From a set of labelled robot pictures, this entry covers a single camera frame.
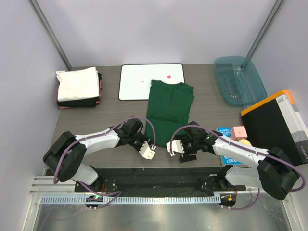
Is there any teal plastic bin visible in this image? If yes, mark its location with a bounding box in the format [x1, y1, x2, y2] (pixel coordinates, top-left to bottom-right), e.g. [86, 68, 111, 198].
[214, 56, 267, 107]

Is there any yellow cup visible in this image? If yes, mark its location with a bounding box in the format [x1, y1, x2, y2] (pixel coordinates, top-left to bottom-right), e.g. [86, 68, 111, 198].
[238, 139, 252, 146]

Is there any white board mat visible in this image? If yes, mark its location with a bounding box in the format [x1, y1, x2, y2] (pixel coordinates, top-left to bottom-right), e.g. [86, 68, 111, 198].
[118, 64, 185, 101]

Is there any green polo t shirt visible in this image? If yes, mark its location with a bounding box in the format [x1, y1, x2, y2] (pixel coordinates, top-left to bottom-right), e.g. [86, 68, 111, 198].
[145, 80, 194, 148]

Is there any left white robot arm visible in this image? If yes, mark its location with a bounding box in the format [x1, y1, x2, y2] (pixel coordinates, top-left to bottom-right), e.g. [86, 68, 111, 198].
[43, 116, 156, 192]

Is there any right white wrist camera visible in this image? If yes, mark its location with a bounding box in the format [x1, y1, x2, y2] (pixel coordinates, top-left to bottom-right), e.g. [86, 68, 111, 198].
[166, 140, 184, 156]

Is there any black orange file box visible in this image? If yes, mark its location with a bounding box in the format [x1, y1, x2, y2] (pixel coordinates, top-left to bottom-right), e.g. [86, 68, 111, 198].
[241, 90, 308, 166]

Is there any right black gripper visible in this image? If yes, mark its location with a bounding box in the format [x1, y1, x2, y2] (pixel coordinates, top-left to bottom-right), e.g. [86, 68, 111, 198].
[174, 134, 200, 162]

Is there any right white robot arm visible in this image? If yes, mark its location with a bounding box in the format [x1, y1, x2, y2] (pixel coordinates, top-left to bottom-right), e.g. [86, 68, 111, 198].
[169, 121, 306, 200]

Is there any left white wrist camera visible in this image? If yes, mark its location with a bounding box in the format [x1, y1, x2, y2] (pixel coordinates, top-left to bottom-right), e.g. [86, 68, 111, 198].
[139, 141, 155, 160]

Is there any colourful picture book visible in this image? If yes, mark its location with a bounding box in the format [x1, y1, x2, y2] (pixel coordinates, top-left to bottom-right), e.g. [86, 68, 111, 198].
[216, 127, 242, 165]

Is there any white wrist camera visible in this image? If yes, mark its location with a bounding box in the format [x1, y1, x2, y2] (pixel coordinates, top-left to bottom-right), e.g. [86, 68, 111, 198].
[166, 140, 184, 156]
[139, 141, 155, 160]

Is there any pink block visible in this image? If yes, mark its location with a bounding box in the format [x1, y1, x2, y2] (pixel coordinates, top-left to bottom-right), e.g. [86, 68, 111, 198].
[230, 126, 248, 141]

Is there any aluminium rail frame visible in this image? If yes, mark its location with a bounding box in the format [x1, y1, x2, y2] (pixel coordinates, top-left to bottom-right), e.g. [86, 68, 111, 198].
[24, 169, 305, 231]

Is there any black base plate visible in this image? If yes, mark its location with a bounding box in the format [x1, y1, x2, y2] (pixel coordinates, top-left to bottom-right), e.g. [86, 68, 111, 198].
[74, 167, 246, 195]

